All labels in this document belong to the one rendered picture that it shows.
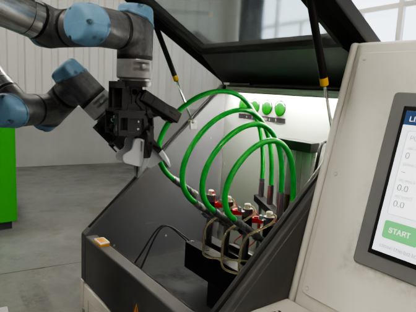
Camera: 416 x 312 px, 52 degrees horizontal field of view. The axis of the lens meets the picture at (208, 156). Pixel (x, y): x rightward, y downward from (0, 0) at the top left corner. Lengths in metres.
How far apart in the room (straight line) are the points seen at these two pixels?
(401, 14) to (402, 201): 4.93
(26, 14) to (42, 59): 6.70
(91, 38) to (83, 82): 0.27
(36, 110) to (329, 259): 0.72
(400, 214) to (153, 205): 0.89
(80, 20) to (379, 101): 0.60
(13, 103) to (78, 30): 0.26
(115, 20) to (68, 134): 6.86
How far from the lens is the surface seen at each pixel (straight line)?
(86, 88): 1.08
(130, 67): 0.90
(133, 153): 0.93
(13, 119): 1.01
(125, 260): 1.24
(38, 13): 0.90
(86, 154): 7.79
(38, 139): 7.61
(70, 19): 0.85
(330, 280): 0.95
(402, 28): 5.70
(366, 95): 0.96
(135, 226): 1.50
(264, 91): 1.42
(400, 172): 0.88
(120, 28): 0.86
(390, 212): 0.88
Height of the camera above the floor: 1.44
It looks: 9 degrees down
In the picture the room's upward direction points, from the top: 3 degrees clockwise
